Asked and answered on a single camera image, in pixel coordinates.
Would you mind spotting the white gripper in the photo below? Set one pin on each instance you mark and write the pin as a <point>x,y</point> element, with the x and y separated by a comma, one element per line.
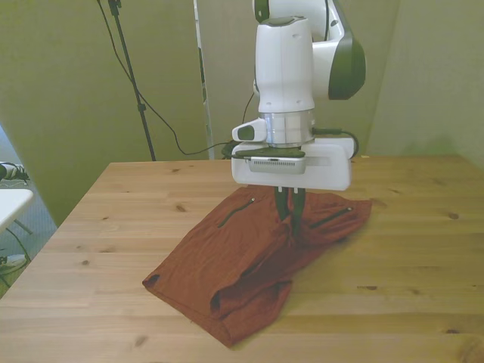
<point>327,170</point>

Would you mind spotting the rust red shorts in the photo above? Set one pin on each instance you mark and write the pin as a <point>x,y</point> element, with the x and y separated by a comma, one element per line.
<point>242,257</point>

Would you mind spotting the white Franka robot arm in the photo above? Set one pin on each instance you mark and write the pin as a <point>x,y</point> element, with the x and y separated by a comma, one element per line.
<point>287,64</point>

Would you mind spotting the white vertical pole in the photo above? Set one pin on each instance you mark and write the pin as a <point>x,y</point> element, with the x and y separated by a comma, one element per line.
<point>203,75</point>

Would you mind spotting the black tripod stand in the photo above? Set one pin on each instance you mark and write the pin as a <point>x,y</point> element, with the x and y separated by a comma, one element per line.
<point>132,79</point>

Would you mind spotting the white side table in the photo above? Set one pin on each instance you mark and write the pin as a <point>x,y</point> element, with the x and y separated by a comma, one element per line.
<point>11,206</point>

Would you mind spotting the black and white object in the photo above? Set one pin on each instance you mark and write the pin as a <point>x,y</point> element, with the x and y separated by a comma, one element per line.
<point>11,171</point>

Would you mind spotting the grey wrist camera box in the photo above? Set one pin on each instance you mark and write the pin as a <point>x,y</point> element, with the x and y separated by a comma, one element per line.
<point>278,165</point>

